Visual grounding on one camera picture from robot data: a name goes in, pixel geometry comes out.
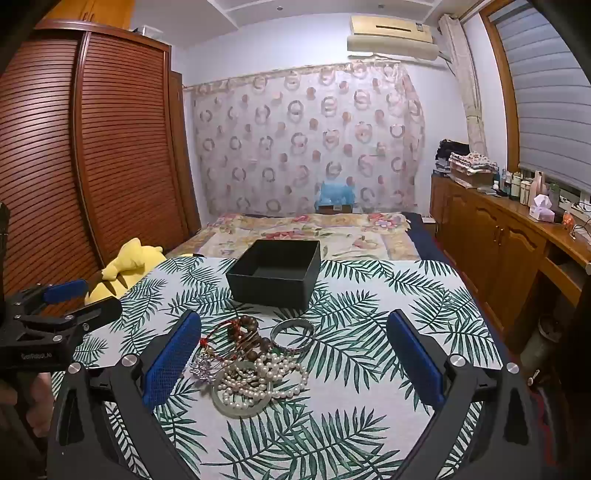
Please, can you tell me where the white tissue box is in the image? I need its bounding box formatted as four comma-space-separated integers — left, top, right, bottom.
529, 194, 557, 223

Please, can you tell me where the wall air conditioner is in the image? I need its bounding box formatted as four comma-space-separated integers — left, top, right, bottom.
346, 15, 442, 61

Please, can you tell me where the brown wooden bead bracelet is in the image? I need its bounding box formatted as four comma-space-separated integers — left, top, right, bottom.
226, 316, 279, 366

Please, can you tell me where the palm leaf printed cloth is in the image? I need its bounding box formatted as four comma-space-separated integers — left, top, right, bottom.
51, 256, 504, 480

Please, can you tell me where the grey waste bin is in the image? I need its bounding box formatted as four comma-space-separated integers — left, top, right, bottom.
521, 314, 565, 366

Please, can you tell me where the blue plush toy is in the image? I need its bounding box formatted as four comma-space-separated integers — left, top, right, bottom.
316, 180, 356, 208

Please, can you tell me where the circle patterned curtain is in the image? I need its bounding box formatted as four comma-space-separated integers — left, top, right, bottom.
191, 60, 426, 217

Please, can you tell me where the row of toiletry bottles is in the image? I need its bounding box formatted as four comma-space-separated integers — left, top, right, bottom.
493, 168, 560, 206

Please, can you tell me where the folded floral cloth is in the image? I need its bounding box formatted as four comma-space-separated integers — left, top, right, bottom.
448, 151, 500, 177

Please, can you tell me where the purple crystal ornament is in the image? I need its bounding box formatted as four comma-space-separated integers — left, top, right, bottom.
187, 353, 223, 382

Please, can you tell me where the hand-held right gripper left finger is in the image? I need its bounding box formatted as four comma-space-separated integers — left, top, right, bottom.
46, 308, 204, 480

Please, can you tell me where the wooden side cabinet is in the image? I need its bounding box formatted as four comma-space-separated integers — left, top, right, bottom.
429, 171, 591, 357

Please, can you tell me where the pale jade bangle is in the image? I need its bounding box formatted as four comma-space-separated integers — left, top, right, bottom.
211, 362, 274, 419

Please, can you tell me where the stack of dark clothes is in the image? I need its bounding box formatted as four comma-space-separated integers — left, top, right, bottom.
435, 138, 470, 172

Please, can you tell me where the wooden louvred wardrobe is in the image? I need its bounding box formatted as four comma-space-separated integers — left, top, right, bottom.
0, 21, 202, 296

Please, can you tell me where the yellow plush toy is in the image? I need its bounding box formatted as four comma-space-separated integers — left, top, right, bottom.
85, 237, 166, 305

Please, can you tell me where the dark blue bed sheet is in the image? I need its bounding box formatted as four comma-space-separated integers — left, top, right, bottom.
401, 211, 463, 269

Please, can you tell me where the grey window blind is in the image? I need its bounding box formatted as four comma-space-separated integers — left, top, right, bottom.
488, 0, 591, 190

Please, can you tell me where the black square box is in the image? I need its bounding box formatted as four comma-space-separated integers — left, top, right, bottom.
225, 239, 321, 312

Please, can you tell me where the silver bangle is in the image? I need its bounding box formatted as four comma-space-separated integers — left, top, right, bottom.
270, 318, 315, 354

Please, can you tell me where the red string bracelet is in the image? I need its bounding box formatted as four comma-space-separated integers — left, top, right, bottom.
201, 320, 242, 361

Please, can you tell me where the white pearl necklace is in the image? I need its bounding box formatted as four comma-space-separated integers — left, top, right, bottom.
215, 353, 310, 409

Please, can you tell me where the tied cream window curtain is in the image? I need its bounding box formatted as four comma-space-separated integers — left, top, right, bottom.
438, 14, 490, 158

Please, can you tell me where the floral blanket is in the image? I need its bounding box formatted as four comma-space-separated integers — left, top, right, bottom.
166, 212, 413, 262

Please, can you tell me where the white power strip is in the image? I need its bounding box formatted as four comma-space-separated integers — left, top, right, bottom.
558, 196, 591, 219

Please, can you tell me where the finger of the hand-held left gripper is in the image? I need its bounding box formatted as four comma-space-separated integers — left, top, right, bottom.
13, 279, 89, 319
25, 295, 123, 340

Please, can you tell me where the person's left hand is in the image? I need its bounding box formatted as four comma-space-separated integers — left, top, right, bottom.
0, 373, 54, 418

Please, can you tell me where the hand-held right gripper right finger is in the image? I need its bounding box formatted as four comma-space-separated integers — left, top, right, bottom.
386, 309, 550, 480

